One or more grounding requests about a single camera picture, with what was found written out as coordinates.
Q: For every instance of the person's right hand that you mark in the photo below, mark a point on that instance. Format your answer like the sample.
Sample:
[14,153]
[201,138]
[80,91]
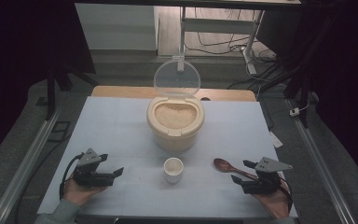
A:
[276,203]

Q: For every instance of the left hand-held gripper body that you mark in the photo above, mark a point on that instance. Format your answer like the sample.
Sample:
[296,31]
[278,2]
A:
[87,174]

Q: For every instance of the black metal stand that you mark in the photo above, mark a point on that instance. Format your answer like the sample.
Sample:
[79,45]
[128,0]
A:
[50,93]

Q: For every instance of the aluminium frame rail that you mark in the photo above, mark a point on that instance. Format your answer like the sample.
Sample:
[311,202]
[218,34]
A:
[28,158]
[320,161]

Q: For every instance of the person's left hand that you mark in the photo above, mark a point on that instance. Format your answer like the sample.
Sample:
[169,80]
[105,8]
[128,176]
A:
[77,194]

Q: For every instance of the white paper tag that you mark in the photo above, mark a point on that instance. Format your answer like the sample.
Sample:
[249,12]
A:
[276,140]

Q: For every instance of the small white cup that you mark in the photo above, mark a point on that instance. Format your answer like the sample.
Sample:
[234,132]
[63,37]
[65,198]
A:
[173,175]

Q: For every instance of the clear round container lid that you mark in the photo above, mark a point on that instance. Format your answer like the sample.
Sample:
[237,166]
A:
[177,76]

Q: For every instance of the white desk frame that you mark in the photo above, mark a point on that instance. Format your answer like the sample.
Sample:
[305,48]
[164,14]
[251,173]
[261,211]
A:
[217,25]

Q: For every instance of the brown wooden spoon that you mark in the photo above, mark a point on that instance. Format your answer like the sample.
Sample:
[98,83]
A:
[225,165]

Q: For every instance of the pale blue table sheet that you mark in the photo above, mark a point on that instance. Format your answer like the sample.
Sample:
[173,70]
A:
[112,130]

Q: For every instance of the dark table grommet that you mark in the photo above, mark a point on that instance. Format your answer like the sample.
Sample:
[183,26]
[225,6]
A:
[205,99]

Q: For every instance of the dark curtain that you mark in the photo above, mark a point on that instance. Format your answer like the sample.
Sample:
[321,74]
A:
[338,77]
[18,62]

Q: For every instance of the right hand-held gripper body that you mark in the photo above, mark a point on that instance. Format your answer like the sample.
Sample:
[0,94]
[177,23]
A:
[265,183]

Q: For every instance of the small white connector box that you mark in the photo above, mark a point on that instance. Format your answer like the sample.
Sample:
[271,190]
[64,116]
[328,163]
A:
[294,111]

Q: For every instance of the white cabinet panel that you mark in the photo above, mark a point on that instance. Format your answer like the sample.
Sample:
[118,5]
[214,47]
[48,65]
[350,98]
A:
[115,28]

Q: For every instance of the uncooked rice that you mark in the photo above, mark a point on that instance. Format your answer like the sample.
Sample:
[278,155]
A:
[175,115]

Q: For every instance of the cream plastic rice container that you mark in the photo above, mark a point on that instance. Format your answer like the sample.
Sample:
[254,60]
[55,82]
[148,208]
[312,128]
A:
[174,140]

